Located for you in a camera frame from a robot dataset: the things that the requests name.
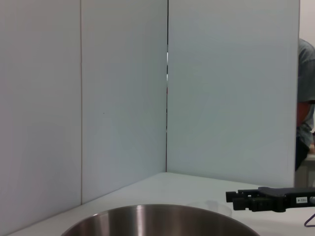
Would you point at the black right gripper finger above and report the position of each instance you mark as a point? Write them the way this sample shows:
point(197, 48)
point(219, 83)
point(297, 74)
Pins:
point(241, 204)
point(231, 196)

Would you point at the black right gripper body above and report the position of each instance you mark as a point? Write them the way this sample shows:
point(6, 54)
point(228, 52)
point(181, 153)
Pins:
point(278, 199)

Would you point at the stainless steel mixing bowl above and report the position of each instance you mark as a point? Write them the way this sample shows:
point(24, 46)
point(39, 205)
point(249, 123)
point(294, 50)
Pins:
point(160, 221)

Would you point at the person in grey shirt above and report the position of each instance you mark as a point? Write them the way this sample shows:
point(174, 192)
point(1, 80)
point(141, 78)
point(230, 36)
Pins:
point(305, 73)

